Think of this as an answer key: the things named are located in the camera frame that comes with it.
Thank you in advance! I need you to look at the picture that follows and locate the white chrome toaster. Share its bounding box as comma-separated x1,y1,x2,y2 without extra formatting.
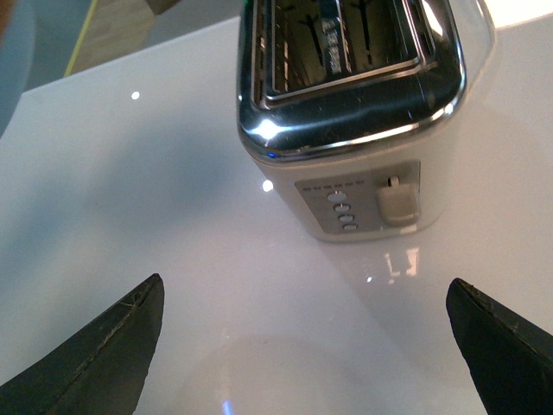
237,1,494,242

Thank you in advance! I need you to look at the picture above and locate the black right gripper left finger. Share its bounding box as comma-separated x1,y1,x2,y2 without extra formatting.
1,274,164,414

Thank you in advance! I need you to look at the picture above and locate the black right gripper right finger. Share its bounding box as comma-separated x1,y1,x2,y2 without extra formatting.
446,278,552,414

